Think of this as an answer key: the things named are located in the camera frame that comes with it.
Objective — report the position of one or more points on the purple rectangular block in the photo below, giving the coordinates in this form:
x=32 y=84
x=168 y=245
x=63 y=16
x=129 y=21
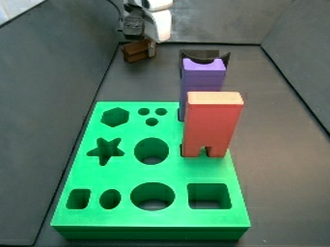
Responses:
x=199 y=78

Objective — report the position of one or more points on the green shape sorter board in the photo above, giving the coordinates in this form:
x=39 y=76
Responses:
x=133 y=189

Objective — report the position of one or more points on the brown star block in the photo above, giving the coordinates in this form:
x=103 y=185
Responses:
x=135 y=51

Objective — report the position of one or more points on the red arch block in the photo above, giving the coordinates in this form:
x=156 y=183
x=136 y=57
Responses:
x=210 y=122

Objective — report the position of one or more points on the black angle fixture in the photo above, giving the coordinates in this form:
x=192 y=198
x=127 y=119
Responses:
x=204 y=57

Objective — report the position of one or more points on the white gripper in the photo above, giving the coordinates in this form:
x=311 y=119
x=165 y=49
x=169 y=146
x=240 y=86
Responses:
x=147 y=20

